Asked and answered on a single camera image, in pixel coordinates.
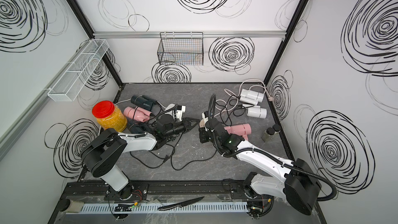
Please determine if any black wire basket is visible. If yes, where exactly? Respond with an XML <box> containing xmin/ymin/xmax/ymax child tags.
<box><xmin>157</xmin><ymin>32</ymin><xmax>204</xmax><ymax>65</ymax></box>

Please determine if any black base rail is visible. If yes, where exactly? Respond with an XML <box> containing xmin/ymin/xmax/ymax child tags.
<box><xmin>63</xmin><ymin>178</ymin><xmax>312</xmax><ymax>201</ymax></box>

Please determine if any pink hair dryer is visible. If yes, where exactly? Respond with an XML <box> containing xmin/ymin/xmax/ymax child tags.
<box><xmin>224</xmin><ymin>123</ymin><xmax>252</xmax><ymax>140</ymax></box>
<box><xmin>123</xmin><ymin>107</ymin><xmax>153</xmax><ymax>122</ymax></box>

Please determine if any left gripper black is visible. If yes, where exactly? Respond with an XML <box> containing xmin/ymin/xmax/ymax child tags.
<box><xmin>164</xmin><ymin>118</ymin><xmax>201</xmax><ymax>140</ymax></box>

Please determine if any beige power strip cord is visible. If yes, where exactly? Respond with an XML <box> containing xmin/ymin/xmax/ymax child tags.
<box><xmin>214</xmin><ymin>78</ymin><xmax>274</xmax><ymax>113</ymax></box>

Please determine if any white wire shelf basket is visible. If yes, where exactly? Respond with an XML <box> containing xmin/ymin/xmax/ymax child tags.
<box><xmin>47</xmin><ymin>39</ymin><xmax>109</xmax><ymax>102</ymax></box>

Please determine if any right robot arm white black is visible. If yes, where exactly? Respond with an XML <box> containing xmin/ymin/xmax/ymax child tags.
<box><xmin>199</xmin><ymin>118</ymin><xmax>338</xmax><ymax>215</ymax></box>

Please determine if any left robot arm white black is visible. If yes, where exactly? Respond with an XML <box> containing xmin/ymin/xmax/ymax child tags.
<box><xmin>80</xmin><ymin>114</ymin><xmax>200</xmax><ymax>192</ymax></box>

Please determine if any white hair dryer middle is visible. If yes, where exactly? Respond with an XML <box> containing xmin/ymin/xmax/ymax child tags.
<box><xmin>246</xmin><ymin>106</ymin><xmax>267</xmax><ymax>119</ymax></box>

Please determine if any white square power strip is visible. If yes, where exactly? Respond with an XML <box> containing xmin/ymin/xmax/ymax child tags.
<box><xmin>165</xmin><ymin>104</ymin><xmax>178</xmax><ymax>116</ymax></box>

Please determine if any jar with red lid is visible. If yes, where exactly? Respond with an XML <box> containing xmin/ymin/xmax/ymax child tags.
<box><xmin>92</xmin><ymin>101</ymin><xmax>127</xmax><ymax>132</ymax></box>

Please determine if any black kitchen knife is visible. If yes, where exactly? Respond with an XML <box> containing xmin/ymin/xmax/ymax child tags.
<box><xmin>158</xmin><ymin>197</ymin><xmax>205</xmax><ymax>211</ymax></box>

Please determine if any white hair dryer back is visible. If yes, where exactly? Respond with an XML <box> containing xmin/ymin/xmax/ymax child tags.
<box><xmin>239</xmin><ymin>89</ymin><xmax>264</xmax><ymax>105</ymax></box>

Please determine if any dark green hair dryer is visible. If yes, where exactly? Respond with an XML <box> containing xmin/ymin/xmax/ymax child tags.
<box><xmin>130</xmin><ymin>95</ymin><xmax>158</xmax><ymax>111</ymax></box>

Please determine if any white hair dryer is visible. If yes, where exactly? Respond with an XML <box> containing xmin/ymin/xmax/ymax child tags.
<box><xmin>246</xmin><ymin>106</ymin><xmax>267</xmax><ymax>119</ymax></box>
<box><xmin>239</xmin><ymin>89</ymin><xmax>264</xmax><ymax>105</ymax></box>

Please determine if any white vent strip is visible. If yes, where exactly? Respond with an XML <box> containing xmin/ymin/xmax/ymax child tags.
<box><xmin>77</xmin><ymin>202</ymin><xmax>249</xmax><ymax>215</ymax></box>

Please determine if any spice bottle black cap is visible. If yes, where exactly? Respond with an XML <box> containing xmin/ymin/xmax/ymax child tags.
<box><xmin>261</xmin><ymin>127</ymin><xmax>275</xmax><ymax>143</ymax></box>

